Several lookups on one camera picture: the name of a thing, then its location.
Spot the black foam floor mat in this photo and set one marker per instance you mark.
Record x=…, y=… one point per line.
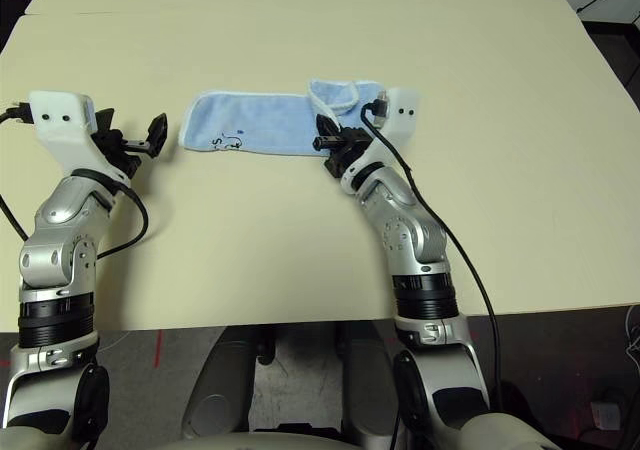
x=620, y=55
x=15, y=15

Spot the white power adapter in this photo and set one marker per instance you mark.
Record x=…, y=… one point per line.
x=605, y=415

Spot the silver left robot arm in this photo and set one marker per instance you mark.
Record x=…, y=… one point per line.
x=60, y=250

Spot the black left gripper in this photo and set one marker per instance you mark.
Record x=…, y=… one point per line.
x=120, y=150

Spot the light blue towel white trim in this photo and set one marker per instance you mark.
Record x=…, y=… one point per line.
x=260, y=120

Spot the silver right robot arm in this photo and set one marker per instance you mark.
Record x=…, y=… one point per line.
x=410, y=230

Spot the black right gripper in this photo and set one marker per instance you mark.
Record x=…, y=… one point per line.
x=347, y=150

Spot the grey robot torso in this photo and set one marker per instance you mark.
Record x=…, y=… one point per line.
x=260, y=441

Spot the grey robot left leg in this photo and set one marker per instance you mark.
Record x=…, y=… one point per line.
x=222, y=385

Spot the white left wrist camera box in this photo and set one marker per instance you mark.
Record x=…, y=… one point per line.
x=60, y=125

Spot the red tape line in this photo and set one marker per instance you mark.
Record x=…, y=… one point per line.
x=158, y=350

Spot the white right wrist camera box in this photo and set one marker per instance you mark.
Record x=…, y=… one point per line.
x=400, y=115

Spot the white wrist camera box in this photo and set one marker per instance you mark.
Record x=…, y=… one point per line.
x=400, y=115
x=60, y=125

